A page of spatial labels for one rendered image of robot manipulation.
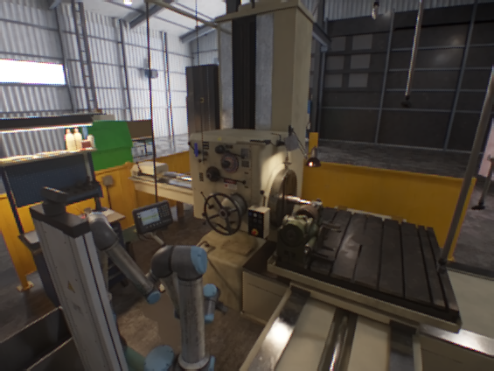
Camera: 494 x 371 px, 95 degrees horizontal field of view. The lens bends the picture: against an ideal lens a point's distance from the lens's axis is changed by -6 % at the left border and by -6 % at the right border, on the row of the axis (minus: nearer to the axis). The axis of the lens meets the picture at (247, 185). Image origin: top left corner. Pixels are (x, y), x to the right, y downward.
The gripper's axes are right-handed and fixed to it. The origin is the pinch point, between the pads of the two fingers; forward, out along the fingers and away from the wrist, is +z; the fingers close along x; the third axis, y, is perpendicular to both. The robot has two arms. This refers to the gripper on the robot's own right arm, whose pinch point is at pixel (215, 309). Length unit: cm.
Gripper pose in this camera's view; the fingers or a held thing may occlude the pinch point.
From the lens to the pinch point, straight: 194.0
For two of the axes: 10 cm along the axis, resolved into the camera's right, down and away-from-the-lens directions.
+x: 9.4, 2.1, -2.6
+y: -3.3, 6.5, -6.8
